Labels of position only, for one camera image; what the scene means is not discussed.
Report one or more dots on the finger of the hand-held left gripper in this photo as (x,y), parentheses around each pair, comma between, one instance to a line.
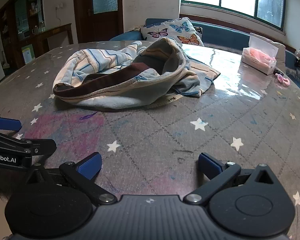
(40,146)
(7,124)

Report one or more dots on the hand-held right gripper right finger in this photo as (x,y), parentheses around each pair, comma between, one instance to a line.
(210,166)

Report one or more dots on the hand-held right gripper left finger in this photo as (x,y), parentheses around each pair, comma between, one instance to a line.
(91,165)

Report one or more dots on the blue white striped garment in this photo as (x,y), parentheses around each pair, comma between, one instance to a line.
(110,62)

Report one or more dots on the grey star tablecloth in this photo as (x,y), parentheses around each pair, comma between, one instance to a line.
(165,130)

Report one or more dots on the white broom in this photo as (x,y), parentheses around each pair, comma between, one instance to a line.
(6,63)

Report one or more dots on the pale green sign board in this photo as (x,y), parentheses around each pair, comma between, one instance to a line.
(28,53)

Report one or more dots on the dark wooden display cabinet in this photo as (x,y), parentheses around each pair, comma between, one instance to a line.
(12,27)

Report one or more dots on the dark wooden side table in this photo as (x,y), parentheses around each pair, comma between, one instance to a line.
(57,30)

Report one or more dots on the pink tissue pack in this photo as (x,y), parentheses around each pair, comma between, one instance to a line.
(257,57)

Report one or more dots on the blue sofa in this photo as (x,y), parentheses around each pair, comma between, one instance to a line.
(222,36)

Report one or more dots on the white cushion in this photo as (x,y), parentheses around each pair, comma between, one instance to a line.
(281,52)

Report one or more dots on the butterfly print pillow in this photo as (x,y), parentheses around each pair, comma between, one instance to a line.
(170,31)

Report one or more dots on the dark wooden glass door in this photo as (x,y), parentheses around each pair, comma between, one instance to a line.
(100,17)

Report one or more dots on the white wall socket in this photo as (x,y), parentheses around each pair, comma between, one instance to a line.
(59,5)

